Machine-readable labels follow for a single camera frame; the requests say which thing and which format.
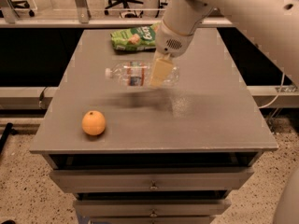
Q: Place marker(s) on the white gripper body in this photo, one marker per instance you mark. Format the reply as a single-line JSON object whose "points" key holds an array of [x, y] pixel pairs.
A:
{"points": [[170, 44]]}

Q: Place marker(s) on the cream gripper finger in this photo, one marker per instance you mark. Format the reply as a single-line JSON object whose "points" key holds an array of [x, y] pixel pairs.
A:
{"points": [[159, 55], [161, 69]]}

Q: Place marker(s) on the clear plastic water bottle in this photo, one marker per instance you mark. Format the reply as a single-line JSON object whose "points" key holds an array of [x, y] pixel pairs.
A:
{"points": [[138, 74]]}

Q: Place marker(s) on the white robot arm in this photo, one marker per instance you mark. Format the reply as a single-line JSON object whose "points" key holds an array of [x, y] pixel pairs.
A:
{"points": [[271, 25]]}

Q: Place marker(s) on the green snack bag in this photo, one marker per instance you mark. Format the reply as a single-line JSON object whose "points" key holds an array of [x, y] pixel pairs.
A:
{"points": [[135, 39]]}

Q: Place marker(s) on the black office chair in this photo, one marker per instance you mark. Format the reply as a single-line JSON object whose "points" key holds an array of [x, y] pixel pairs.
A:
{"points": [[123, 0]]}

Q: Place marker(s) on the grey metal railing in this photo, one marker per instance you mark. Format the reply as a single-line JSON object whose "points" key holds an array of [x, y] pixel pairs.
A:
{"points": [[83, 14]]}

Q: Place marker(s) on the grey drawer cabinet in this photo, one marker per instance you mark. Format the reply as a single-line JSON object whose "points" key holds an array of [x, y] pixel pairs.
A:
{"points": [[207, 120]]}

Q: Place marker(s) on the orange fruit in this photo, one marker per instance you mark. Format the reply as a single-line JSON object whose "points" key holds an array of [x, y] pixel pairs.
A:
{"points": [[93, 123]]}

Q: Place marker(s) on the upper grey drawer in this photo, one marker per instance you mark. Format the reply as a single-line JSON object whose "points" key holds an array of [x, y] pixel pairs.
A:
{"points": [[87, 181]]}

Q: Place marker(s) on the grey drawer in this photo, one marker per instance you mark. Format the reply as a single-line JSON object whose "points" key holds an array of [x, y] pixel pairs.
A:
{"points": [[151, 208], [87, 181]]}

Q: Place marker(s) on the lower grey drawer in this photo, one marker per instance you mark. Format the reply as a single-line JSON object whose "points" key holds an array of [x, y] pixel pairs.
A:
{"points": [[151, 208]]}

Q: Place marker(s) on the black office chair base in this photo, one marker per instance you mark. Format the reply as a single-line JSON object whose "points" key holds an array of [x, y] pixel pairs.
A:
{"points": [[21, 4]]}

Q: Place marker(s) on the black bar on floor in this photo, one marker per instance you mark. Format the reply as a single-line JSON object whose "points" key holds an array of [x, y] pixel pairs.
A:
{"points": [[6, 132]]}

